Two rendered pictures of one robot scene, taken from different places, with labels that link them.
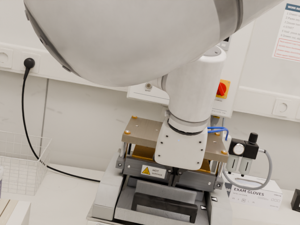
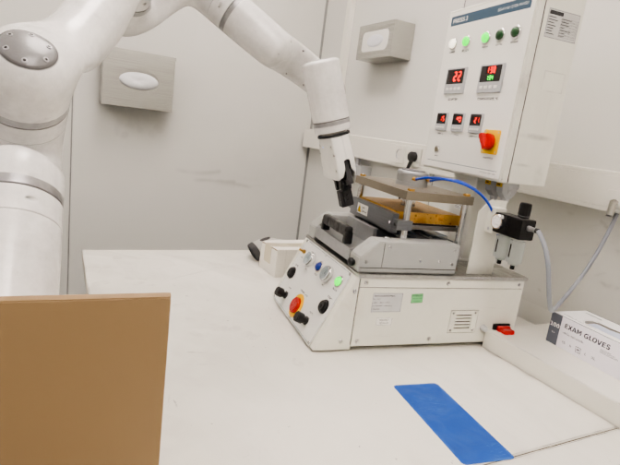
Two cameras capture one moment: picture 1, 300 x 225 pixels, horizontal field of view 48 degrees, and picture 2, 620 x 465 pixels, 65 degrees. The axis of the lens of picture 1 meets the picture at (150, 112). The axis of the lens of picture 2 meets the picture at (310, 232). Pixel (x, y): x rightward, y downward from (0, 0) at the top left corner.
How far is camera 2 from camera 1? 1.15 m
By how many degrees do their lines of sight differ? 65
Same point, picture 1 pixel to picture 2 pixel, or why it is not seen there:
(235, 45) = (506, 83)
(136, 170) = (355, 208)
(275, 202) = not seen: outside the picture
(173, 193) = (363, 227)
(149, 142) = (367, 181)
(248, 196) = (585, 345)
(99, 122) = not seen: hidden behind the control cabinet
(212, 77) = (311, 78)
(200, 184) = (384, 222)
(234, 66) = (505, 111)
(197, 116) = (315, 117)
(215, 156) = (399, 191)
